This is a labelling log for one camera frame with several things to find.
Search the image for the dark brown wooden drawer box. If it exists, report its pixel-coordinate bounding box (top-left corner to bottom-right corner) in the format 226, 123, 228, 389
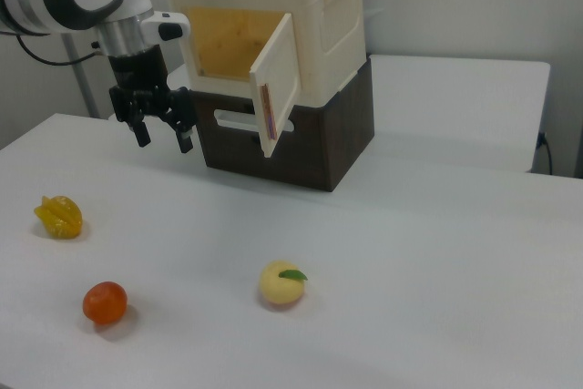
187, 56, 375, 193

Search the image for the orange toy tangerine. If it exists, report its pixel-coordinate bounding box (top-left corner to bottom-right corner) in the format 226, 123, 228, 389
82, 281, 128, 327

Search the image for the white drawer handle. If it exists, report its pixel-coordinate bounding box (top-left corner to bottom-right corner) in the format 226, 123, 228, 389
212, 108, 296, 133

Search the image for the yellow toy starfruit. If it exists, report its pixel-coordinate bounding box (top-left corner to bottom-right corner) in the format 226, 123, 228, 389
33, 195, 85, 241

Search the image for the cream cabinet door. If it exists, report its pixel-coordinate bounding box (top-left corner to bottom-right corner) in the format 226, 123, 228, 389
249, 12, 302, 159

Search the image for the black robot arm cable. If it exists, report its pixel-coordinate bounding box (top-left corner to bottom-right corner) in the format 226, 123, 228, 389
0, 31, 108, 67

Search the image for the yellow toy peach with leaf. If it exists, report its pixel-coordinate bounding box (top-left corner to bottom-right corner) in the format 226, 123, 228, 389
258, 260, 309, 307

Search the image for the grey metal pole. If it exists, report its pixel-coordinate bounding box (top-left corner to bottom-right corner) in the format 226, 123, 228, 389
61, 33, 102, 120

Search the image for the black wall power cable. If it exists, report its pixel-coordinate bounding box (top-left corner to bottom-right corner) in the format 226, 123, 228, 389
537, 131, 555, 177

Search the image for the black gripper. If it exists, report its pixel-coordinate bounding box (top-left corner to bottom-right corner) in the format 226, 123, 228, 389
107, 45, 199, 155

